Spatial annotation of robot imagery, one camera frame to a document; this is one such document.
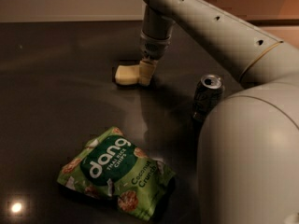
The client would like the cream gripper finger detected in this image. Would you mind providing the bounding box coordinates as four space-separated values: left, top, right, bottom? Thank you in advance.
138 61 157 86

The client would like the yellow sponge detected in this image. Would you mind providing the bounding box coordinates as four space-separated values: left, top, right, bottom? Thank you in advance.
115 64 139 86

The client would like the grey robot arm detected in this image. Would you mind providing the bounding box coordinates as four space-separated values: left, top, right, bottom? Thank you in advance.
142 0 299 224

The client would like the green rice chip bag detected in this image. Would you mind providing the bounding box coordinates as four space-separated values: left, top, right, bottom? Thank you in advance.
57 127 175 221

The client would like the open silver soda can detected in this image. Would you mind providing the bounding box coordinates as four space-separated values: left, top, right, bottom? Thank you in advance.
192 74 225 122

